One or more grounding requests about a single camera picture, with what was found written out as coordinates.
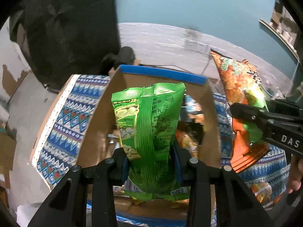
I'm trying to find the blue cardboard box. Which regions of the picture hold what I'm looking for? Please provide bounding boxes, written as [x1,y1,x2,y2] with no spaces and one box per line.
[75,64,222,225]

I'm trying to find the person's right hand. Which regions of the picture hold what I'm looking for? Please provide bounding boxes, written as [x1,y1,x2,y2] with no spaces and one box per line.
[287,155,303,194]

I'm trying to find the yellow nut snack bag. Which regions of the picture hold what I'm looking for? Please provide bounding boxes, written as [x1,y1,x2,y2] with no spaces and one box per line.
[176,114,204,158]
[250,182,272,203]

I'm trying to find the orange green snack bag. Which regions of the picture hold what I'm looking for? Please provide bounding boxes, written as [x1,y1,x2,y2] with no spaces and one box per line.
[210,49,270,173]

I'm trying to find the white wall socket strip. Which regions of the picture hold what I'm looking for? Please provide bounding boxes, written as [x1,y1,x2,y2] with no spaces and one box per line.
[184,40,209,54]

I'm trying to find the patterned blue tablecloth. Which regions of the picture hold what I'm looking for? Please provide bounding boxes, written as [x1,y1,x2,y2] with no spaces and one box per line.
[31,74,290,226]

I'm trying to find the black hanging cloth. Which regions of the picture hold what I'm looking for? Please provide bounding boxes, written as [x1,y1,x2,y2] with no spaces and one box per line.
[9,0,121,91]

